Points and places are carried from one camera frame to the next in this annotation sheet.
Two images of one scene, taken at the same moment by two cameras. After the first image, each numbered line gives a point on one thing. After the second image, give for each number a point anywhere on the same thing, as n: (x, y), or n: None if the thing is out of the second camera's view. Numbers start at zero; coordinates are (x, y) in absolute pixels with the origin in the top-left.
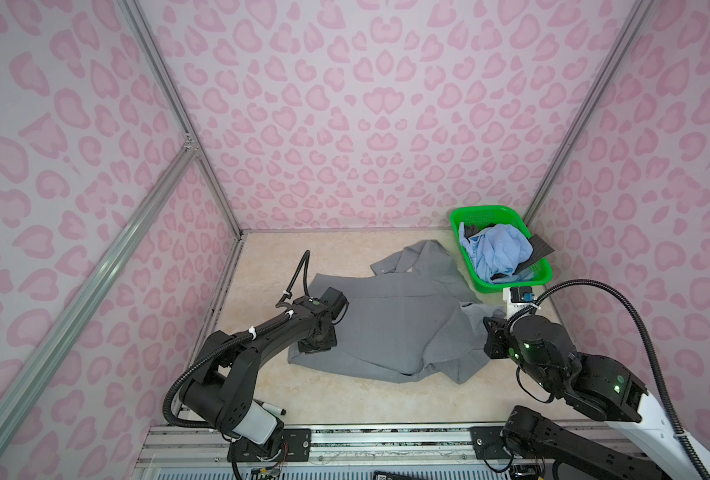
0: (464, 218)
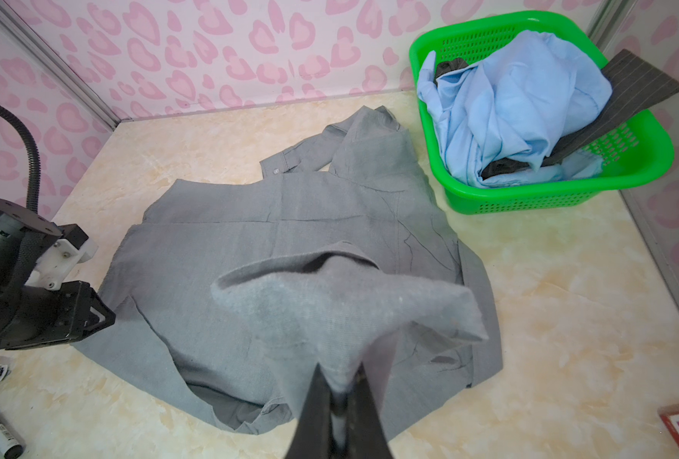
0: (642, 150)
